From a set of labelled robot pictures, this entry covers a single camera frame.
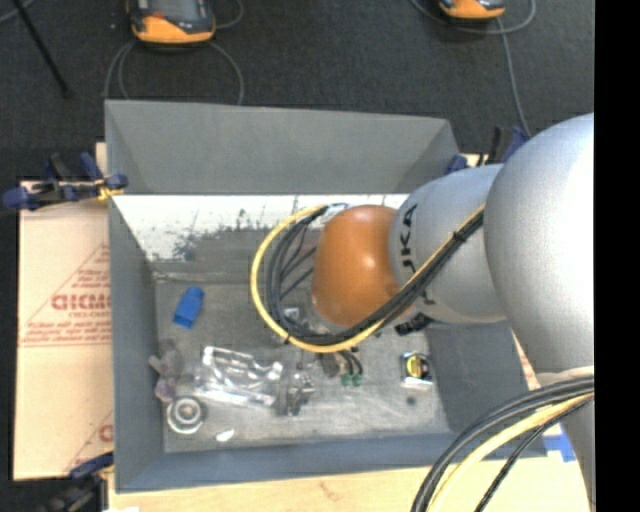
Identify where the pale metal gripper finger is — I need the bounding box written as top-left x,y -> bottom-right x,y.
292,370 -> 317,416
273,377 -> 295,417

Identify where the clear plastic packet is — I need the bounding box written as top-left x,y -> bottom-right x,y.
193,344 -> 284,407

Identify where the yellow and silver tape measure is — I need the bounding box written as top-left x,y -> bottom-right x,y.
399,350 -> 434,390

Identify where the purple-grey toy animal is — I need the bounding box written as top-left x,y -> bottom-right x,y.
148,338 -> 185,402

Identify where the blue plastic cap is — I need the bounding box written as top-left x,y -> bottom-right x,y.
172,285 -> 206,330

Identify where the brown cardboard board, red print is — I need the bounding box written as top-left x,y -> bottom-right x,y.
12,178 -> 116,482

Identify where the grey metal bin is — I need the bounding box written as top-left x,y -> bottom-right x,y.
103,99 -> 547,494

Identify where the black cylinder on white bracket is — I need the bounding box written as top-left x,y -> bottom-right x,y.
394,313 -> 432,335

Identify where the white and silver ring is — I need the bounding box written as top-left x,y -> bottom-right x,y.
165,395 -> 208,435

